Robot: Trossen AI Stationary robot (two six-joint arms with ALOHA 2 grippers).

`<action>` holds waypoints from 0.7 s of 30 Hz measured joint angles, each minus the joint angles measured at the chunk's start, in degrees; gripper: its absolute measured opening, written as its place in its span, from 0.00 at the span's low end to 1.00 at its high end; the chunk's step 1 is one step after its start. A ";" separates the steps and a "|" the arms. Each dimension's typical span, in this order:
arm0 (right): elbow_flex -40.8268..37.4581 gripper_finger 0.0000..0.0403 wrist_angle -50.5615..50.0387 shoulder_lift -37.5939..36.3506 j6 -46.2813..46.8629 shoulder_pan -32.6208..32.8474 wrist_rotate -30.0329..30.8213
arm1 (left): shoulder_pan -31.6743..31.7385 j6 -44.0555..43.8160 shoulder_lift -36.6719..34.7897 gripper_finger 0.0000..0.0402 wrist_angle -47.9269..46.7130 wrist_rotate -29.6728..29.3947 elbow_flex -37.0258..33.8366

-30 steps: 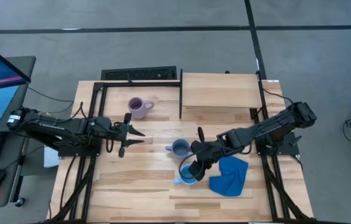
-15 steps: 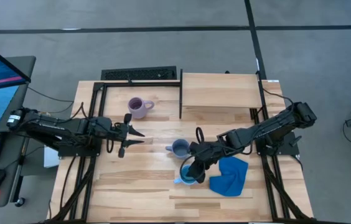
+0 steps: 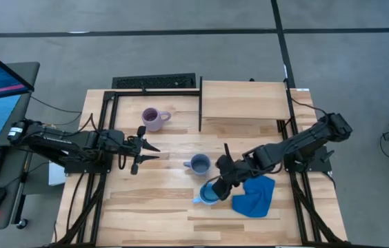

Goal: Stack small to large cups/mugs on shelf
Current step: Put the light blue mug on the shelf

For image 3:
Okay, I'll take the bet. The lavender mug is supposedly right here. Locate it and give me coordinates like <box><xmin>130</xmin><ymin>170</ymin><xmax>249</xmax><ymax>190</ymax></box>
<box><xmin>183</xmin><ymin>153</ymin><xmax>212</xmax><ymax>176</ymax></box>

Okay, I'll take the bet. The black aluminium table frame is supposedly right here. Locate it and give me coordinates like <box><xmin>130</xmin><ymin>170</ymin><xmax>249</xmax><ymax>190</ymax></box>
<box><xmin>52</xmin><ymin>79</ymin><xmax>352</xmax><ymax>248</ymax></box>

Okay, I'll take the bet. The light blue mug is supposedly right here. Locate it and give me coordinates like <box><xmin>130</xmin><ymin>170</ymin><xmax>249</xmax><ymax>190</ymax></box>
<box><xmin>192</xmin><ymin>181</ymin><xmax>221</xmax><ymax>206</ymax></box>

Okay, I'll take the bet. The wooden shelf with black posts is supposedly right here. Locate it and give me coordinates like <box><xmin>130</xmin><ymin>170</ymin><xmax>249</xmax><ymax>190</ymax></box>
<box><xmin>198</xmin><ymin>76</ymin><xmax>292</xmax><ymax>134</ymax></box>

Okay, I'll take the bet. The white box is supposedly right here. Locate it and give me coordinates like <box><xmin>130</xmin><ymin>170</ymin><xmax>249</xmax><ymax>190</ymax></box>
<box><xmin>48</xmin><ymin>161</ymin><xmax>66</xmax><ymax>187</ymax></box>

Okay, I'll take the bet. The grey side desk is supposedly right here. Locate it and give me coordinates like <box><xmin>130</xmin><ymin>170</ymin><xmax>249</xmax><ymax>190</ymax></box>
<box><xmin>0</xmin><ymin>61</ymin><xmax>41</xmax><ymax>231</ymax></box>

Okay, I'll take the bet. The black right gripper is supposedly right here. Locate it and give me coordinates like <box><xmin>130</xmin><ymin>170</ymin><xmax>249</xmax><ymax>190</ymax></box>
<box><xmin>211</xmin><ymin>154</ymin><xmax>251</xmax><ymax>202</ymax></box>

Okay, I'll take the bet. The black perforated panel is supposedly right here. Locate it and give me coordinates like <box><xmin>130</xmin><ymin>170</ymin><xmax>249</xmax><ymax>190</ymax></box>
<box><xmin>111</xmin><ymin>72</ymin><xmax>197</xmax><ymax>90</ymax></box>

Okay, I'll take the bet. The blue cloth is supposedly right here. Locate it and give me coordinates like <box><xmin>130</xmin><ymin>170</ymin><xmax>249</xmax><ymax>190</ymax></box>
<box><xmin>231</xmin><ymin>174</ymin><xmax>276</xmax><ymax>218</ymax></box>

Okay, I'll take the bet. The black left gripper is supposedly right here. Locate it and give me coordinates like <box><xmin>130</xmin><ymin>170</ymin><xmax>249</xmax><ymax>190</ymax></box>
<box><xmin>106</xmin><ymin>125</ymin><xmax>161</xmax><ymax>176</ymax></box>

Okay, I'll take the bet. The pink ribbed mug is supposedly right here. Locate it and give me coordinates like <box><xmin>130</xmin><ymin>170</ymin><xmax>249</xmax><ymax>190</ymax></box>
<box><xmin>141</xmin><ymin>107</ymin><xmax>172</xmax><ymax>132</ymax></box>

